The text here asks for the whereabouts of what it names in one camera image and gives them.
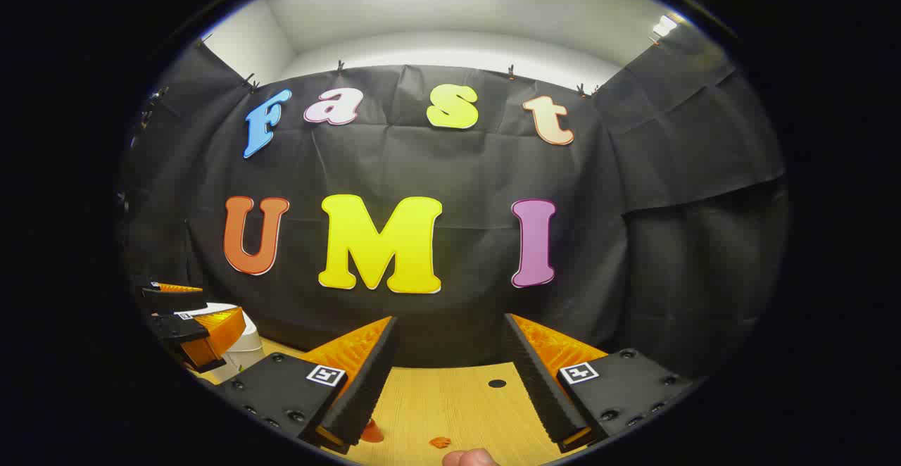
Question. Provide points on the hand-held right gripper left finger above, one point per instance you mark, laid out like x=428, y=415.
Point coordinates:
x=366, y=381

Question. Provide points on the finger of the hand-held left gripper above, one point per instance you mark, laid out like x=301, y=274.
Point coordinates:
x=172, y=300
x=176, y=329

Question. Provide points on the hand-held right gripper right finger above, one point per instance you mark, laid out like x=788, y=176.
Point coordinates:
x=535, y=381

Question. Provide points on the red pop can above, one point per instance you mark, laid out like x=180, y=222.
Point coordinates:
x=372, y=433

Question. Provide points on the white desktop garbage bin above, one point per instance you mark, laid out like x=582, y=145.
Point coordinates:
x=248, y=353

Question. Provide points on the orange paper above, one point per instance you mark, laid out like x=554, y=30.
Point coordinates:
x=440, y=442

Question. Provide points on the wooden desktop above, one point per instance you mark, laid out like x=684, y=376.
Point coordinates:
x=457, y=410

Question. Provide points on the black backdrop cloth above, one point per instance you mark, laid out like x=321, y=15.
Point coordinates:
x=457, y=170

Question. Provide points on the row of black cloth clips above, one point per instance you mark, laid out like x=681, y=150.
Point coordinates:
x=340, y=67

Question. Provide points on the small ceiling light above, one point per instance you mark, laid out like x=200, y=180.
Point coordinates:
x=664, y=26

